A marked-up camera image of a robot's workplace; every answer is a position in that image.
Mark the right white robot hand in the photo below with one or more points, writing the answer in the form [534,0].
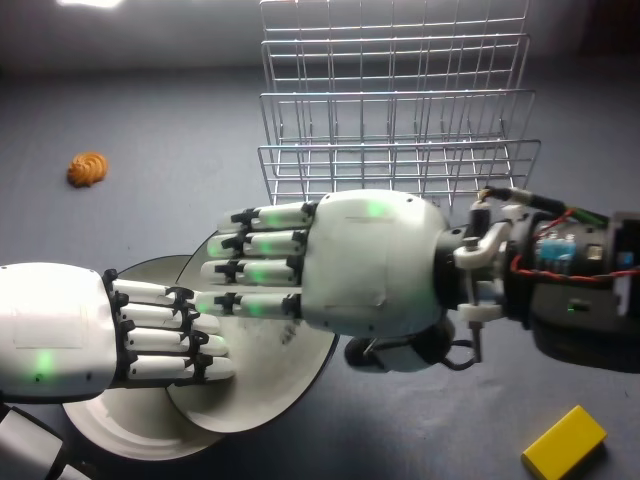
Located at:
[370,260]

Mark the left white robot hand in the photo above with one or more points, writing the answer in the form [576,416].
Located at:
[55,325]

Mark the plain white plate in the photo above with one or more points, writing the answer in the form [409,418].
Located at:
[125,430]

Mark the white plate with black rim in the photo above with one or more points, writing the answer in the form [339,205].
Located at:
[260,380]

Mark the orange swirl cookie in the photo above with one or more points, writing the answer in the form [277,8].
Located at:
[88,170]

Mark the yellow rectangular block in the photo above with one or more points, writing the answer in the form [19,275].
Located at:
[565,442]

